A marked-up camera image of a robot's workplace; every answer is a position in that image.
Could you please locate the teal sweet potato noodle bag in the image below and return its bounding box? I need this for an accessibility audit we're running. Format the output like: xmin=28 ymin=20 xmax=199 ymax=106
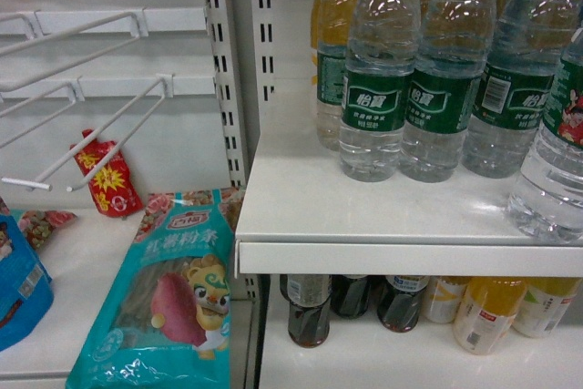
xmin=66 ymin=189 xmax=234 ymax=388

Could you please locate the white shelf board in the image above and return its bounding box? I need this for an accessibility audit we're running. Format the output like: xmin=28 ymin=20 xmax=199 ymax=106
xmin=235 ymin=84 xmax=582 ymax=277
xmin=259 ymin=292 xmax=582 ymax=388

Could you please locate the dark tea bottle blue label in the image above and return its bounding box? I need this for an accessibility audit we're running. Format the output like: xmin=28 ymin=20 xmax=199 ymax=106
xmin=377 ymin=275 xmax=429 ymax=333

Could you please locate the clear water bottle green label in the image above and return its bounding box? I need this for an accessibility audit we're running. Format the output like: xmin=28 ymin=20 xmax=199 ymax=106
xmin=461 ymin=0 xmax=582 ymax=179
xmin=315 ymin=0 xmax=371 ymax=152
xmin=506 ymin=29 xmax=582 ymax=245
xmin=399 ymin=0 xmax=496 ymax=182
xmin=339 ymin=0 xmax=422 ymax=182

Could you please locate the floral snack bag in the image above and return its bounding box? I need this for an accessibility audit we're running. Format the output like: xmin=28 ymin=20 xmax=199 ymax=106
xmin=17 ymin=210 xmax=77 ymax=251
xmin=219 ymin=187 xmax=246 ymax=232

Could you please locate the white orange drink bottle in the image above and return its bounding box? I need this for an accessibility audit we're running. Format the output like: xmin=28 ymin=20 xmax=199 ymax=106
xmin=422 ymin=276 xmax=471 ymax=323

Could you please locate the white yellow drink bottle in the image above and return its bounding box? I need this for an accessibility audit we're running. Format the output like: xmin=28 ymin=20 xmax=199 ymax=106
xmin=512 ymin=277 xmax=582 ymax=338

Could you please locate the red snack packet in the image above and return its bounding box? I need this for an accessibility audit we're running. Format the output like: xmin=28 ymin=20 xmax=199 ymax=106
xmin=74 ymin=139 xmax=143 ymax=218

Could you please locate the white slotted shelf upright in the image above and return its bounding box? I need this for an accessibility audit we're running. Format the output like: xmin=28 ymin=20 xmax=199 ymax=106
xmin=206 ymin=0 xmax=249 ymax=186

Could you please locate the white wire display hook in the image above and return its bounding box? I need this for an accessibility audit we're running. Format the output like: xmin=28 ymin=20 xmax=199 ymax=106
xmin=1 ymin=10 xmax=148 ymax=93
xmin=0 ymin=73 xmax=174 ymax=193

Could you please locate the orange juice bottle white label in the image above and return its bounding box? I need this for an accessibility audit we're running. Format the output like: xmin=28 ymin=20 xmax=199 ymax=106
xmin=453 ymin=276 xmax=527 ymax=355

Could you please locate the blue snack bag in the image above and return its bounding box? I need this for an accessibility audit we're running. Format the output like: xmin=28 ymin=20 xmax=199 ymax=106
xmin=0 ymin=203 xmax=54 ymax=350

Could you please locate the white lower shelf board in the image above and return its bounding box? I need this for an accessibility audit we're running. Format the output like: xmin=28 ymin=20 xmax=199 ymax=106
xmin=259 ymin=292 xmax=582 ymax=388

